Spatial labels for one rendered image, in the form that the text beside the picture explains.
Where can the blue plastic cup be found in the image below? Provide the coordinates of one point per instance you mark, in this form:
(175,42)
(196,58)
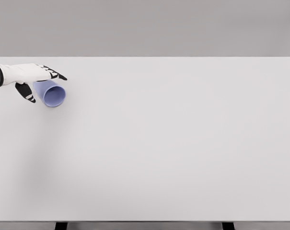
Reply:
(54,96)

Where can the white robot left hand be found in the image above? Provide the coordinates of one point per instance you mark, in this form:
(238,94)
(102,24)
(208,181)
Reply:
(31,73)

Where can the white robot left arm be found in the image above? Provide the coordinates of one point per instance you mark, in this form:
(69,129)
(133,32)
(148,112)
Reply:
(4,75)

